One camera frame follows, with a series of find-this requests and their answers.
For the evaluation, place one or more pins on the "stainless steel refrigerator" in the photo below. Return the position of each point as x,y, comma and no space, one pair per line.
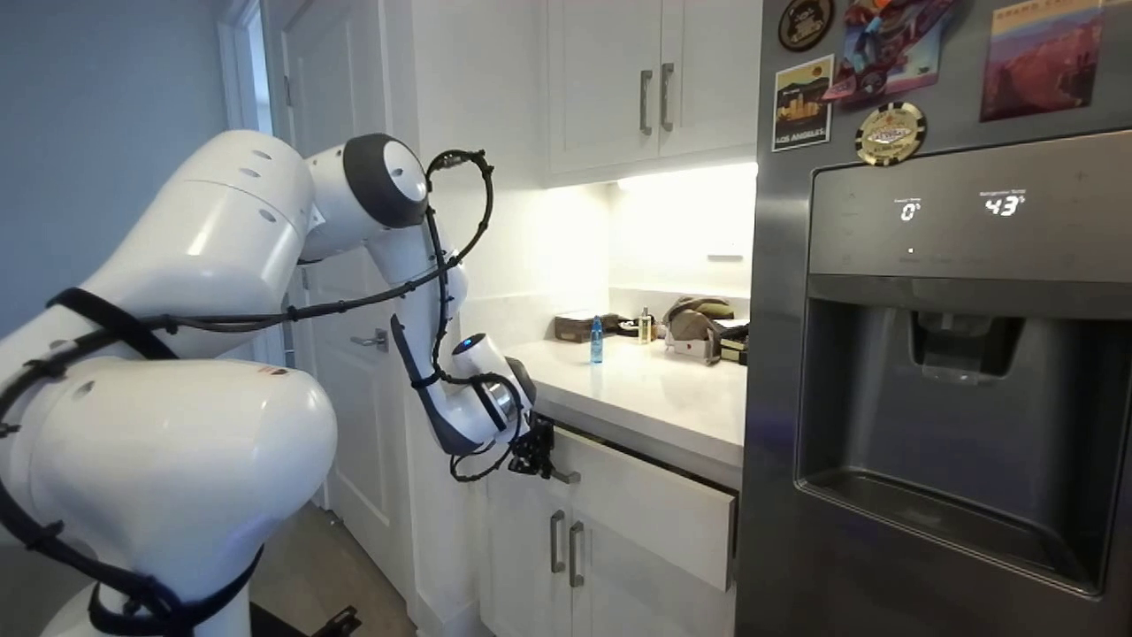
939,382

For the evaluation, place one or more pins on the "white room door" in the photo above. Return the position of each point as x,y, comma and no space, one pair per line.
335,89

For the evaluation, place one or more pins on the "small amber bottle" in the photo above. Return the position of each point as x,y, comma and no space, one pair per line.
645,329

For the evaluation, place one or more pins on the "upper right cabinet door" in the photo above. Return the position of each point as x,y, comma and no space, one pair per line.
709,81

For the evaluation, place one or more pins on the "right lower cabinet door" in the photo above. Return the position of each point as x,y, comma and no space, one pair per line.
650,579

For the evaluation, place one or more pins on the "upper left cabinet door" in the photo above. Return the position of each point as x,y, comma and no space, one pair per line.
600,87

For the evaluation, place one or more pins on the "left lower cabinet door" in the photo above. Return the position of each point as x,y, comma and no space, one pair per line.
524,560

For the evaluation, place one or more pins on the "metal drawer handle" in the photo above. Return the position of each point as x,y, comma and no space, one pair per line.
565,475

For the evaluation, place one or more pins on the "red landscape photo magnet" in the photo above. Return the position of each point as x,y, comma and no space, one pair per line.
1043,58

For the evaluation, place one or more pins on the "blue water bottle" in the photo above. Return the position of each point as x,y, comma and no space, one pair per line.
597,337

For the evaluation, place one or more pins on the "colourful picture magnet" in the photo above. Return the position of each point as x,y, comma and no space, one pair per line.
888,49

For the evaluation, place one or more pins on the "brown organizer with clutter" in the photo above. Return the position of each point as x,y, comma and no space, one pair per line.
706,330

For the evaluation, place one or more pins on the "cabinet door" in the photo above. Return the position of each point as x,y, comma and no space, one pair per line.
650,579
600,87
524,560
709,81

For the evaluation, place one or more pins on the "poker chip magnet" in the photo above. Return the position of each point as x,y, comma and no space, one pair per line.
888,135

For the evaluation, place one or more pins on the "white cabinet drawer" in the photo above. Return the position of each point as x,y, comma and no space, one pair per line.
651,509

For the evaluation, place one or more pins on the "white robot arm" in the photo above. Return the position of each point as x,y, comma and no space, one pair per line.
151,459

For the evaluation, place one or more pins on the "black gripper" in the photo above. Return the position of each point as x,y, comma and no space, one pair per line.
532,450

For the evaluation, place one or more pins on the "yellow black square magnet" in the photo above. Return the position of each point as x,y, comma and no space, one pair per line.
801,110

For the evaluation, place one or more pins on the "round dark fridge magnet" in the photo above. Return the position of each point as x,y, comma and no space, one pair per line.
806,24

